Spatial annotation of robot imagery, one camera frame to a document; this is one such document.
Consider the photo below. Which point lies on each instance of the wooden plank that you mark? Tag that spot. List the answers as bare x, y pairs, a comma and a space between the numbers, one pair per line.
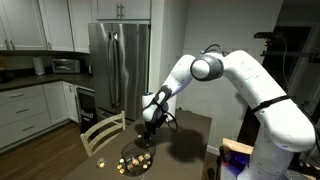
238, 146

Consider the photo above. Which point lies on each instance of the dark kitchen countertop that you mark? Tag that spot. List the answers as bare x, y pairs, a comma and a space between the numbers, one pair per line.
50, 79

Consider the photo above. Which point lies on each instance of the grey robot mounting base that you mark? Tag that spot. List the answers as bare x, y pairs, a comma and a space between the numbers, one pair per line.
226, 173

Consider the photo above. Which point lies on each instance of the wooden chair back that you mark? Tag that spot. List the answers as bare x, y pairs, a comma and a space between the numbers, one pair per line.
103, 125

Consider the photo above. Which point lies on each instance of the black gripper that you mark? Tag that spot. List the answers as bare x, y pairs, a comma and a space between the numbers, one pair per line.
155, 121

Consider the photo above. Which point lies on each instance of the black beverage cooler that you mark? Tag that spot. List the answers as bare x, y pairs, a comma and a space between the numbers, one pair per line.
86, 106

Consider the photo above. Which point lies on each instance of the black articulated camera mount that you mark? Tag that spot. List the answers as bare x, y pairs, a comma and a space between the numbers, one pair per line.
290, 53

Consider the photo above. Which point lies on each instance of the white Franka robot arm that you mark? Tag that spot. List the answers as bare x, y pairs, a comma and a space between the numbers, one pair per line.
283, 123

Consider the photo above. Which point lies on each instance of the black stereo camera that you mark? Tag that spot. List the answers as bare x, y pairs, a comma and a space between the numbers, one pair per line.
266, 35

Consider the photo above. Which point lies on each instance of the white lower kitchen cabinets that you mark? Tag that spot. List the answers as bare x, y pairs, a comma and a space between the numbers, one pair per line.
23, 110

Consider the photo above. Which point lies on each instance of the white upper cabinet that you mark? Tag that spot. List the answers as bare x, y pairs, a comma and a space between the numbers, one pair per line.
56, 23
23, 23
80, 26
133, 9

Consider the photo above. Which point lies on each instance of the small yellow candy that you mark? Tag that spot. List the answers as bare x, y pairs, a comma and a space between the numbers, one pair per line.
121, 171
140, 136
119, 166

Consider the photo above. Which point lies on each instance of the stainless steel refrigerator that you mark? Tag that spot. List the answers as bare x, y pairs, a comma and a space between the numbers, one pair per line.
130, 66

